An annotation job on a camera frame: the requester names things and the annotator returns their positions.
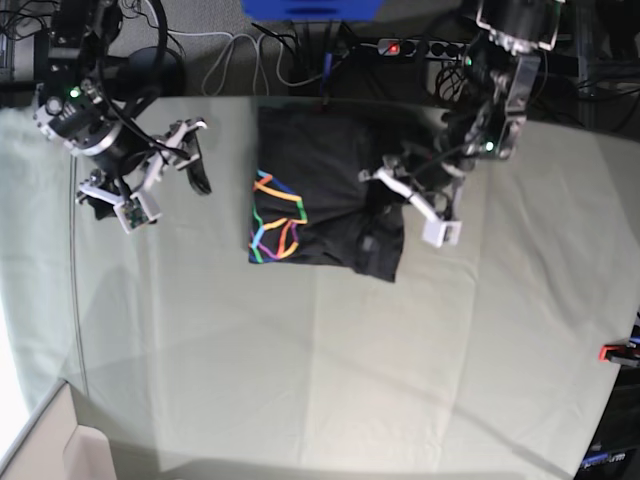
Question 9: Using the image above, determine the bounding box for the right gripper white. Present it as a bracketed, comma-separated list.
[77, 118, 212, 234]

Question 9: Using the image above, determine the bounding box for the beige side table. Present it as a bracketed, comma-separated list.
[1, 380, 117, 480]

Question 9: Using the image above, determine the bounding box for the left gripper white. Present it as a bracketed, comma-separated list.
[358, 155, 463, 248]

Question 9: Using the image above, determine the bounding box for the white cable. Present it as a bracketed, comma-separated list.
[159, 27, 301, 96]

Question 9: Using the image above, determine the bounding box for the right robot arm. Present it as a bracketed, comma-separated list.
[33, 1, 211, 233]

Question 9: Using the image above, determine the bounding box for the black round base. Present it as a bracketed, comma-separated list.
[114, 47, 186, 100]

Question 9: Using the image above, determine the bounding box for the black t-shirt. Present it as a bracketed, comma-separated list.
[248, 104, 451, 282]

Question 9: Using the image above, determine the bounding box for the red black clamp right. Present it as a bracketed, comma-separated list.
[599, 342, 639, 368]

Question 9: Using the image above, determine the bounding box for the light green table cloth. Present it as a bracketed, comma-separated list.
[1, 98, 639, 479]

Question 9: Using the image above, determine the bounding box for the blue plastic box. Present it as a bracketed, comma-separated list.
[242, 0, 382, 21]

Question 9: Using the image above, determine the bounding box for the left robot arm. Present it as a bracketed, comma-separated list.
[360, 1, 563, 248]

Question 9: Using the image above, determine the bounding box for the black power strip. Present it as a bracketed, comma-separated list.
[376, 38, 468, 61]

